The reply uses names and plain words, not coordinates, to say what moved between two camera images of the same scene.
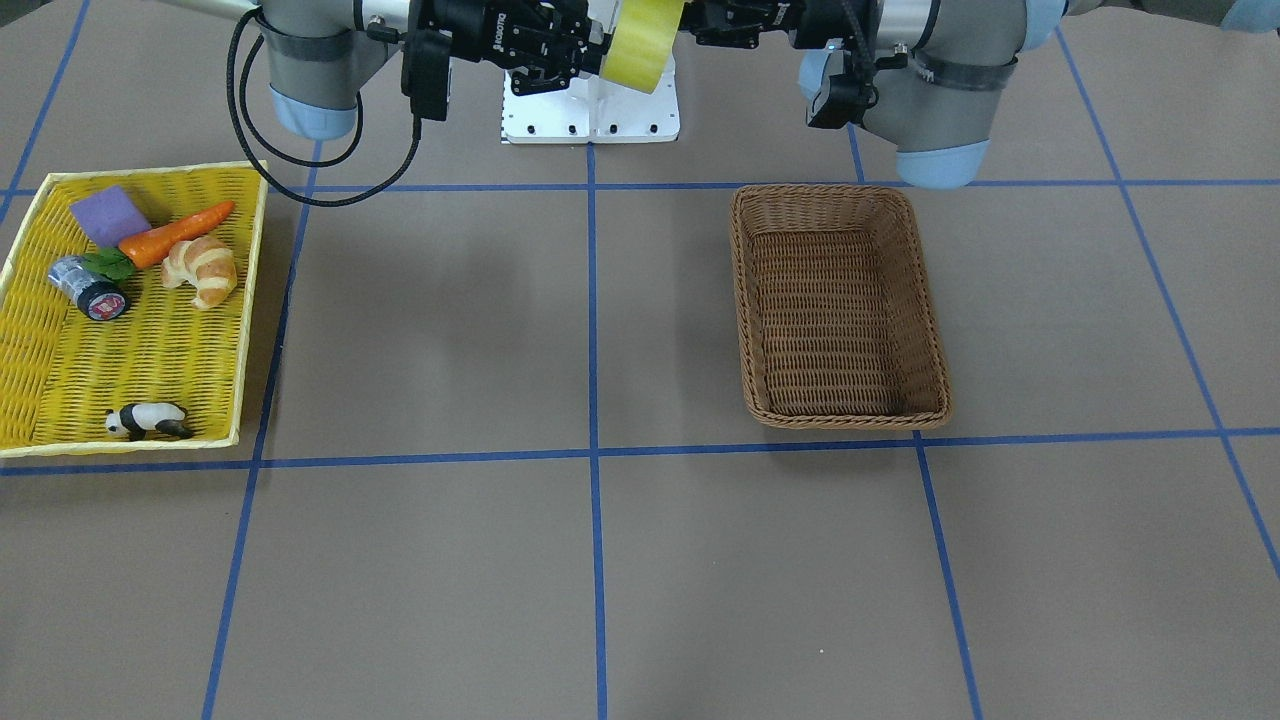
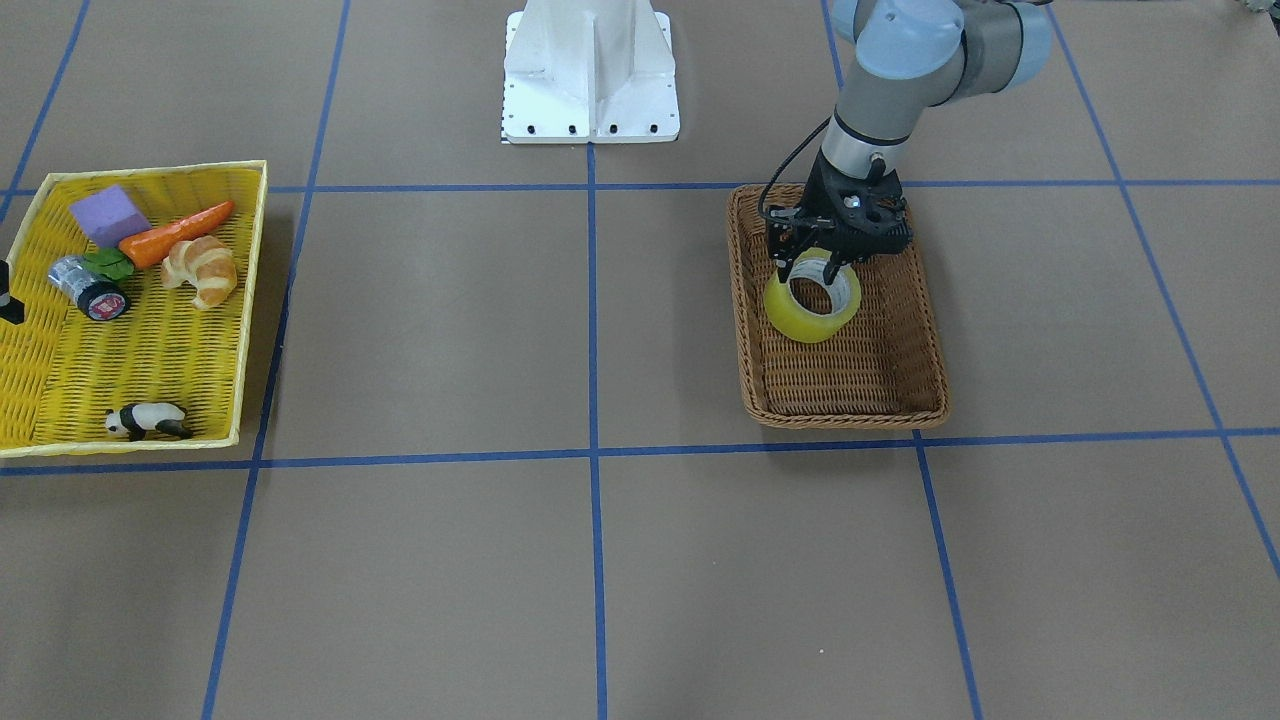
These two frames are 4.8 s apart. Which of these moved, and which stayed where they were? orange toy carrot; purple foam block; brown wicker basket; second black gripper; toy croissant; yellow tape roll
Moved: yellow tape roll; second black gripper
Stayed: brown wicker basket; purple foam block; toy croissant; orange toy carrot
